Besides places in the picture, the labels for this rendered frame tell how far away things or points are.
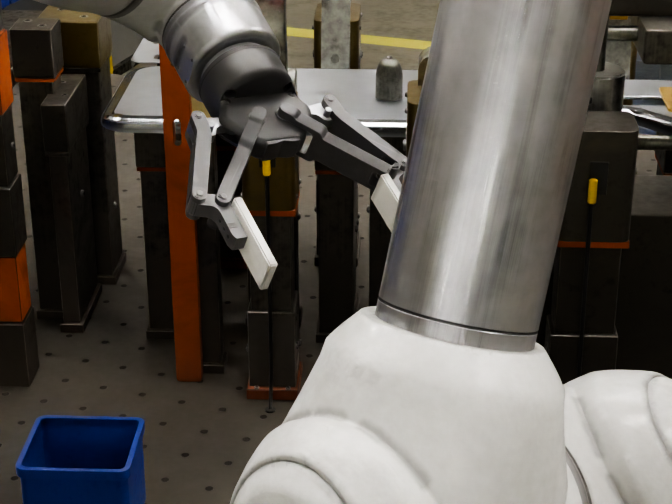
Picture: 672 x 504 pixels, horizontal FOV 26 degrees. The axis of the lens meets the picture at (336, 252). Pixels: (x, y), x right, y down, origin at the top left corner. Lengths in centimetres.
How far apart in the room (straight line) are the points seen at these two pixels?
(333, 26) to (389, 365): 106
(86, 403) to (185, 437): 14
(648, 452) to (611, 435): 3
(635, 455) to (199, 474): 68
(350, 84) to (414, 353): 96
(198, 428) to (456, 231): 83
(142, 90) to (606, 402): 91
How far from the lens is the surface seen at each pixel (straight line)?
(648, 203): 155
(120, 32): 464
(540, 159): 85
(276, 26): 154
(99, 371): 176
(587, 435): 99
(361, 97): 172
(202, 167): 115
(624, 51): 186
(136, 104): 172
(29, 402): 171
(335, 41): 186
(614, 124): 142
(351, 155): 120
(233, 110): 120
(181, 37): 125
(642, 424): 99
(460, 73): 85
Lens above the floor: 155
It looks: 25 degrees down
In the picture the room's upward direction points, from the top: straight up
